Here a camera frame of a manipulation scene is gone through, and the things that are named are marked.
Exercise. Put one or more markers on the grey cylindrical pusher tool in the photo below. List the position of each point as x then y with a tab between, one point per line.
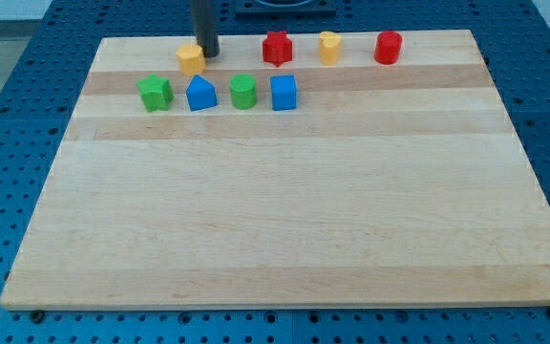
205	26

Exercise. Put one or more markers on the wooden board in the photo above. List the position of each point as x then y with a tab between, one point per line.
401	186

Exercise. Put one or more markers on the blue cube block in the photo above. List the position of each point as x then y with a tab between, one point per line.
283	92

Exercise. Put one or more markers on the blue triangle block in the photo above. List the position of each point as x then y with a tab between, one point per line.
201	94

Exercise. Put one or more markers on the red star block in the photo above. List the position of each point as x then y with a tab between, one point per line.
277	48

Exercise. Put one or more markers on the yellow heart block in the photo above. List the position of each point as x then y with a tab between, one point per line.
330	45

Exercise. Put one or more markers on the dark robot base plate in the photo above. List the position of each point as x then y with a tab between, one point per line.
256	7

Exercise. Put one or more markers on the green cylinder block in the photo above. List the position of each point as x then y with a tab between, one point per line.
243	91

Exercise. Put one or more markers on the red cylinder block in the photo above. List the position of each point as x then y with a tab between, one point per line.
388	47

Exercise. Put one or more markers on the yellow hexagon block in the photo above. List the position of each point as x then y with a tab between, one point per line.
191	59

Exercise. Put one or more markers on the green star block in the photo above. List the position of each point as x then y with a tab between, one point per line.
155	92

